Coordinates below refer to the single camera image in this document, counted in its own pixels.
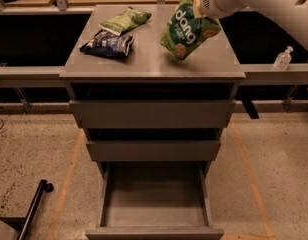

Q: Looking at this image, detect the grey drawer cabinet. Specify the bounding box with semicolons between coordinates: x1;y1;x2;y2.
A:
58;4;247;172

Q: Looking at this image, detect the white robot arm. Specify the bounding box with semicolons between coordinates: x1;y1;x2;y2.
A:
194;0;308;51

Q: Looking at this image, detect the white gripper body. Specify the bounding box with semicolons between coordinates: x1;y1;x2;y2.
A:
200;0;245;19

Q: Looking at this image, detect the dark blue snack bag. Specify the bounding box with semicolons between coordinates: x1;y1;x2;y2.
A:
79;30;134;58

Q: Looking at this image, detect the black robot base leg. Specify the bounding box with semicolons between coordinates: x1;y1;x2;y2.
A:
17;179;54;240

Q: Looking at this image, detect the grey top drawer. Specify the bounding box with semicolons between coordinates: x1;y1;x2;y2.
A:
70;100;235;129

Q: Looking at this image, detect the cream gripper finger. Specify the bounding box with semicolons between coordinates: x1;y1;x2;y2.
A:
193;0;206;18

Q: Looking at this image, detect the grey drawer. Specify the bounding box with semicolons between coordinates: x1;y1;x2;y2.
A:
85;162;224;240
70;100;235;129
87;140;220;162

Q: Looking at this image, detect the green dang rice chip bag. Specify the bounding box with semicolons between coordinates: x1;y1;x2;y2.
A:
160;0;221;60

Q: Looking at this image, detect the grey middle drawer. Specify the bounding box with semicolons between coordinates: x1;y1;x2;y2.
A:
87;140;220;162

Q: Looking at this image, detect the grey bottom drawer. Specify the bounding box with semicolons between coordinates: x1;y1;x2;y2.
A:
85;162;224;240

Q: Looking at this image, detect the green snack bag on counter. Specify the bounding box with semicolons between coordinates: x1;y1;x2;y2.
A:
99;7;152;36

